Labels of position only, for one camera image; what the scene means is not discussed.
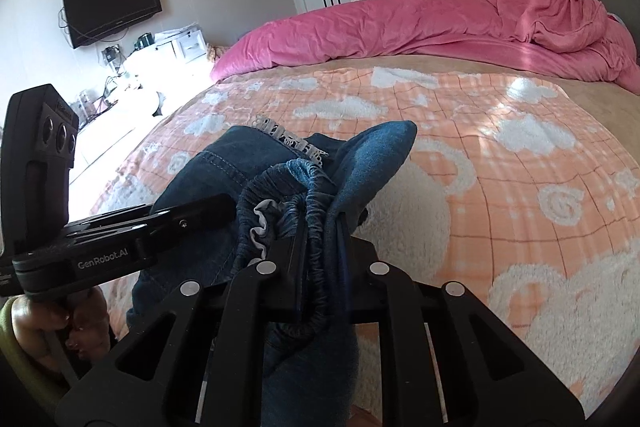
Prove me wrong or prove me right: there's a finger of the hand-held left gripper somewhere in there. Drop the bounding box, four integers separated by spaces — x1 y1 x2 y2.
140 193 236 254

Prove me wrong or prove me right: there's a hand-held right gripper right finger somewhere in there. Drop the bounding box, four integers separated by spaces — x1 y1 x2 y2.
340 214 586 427

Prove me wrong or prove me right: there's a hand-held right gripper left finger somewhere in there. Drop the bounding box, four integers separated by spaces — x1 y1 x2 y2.
55 227 308 427

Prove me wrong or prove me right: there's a blue denim pants lace trim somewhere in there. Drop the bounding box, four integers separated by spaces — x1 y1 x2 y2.
125 121 418 427

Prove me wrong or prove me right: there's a person's left forearm green sleeve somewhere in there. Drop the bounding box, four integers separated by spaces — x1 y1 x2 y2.
0 297 66 408

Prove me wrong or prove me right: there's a person's left hand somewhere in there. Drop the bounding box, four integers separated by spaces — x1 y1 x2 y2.
10 289 108 370

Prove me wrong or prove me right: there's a clear glass jar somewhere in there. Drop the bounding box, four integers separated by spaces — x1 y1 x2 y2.
75 89 99 118

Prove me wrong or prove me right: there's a peach bear printed blanket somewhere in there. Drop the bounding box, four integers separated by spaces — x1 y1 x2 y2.
92 66 640 418

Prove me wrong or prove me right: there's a white desk with drawers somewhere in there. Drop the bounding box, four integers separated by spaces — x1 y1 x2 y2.
67 26 213 188

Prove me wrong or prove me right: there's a pink duvet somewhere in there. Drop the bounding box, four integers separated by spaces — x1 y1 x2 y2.
209 0 640 95

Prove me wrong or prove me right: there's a black wall television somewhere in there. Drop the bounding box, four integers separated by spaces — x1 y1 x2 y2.
61 0 163 50

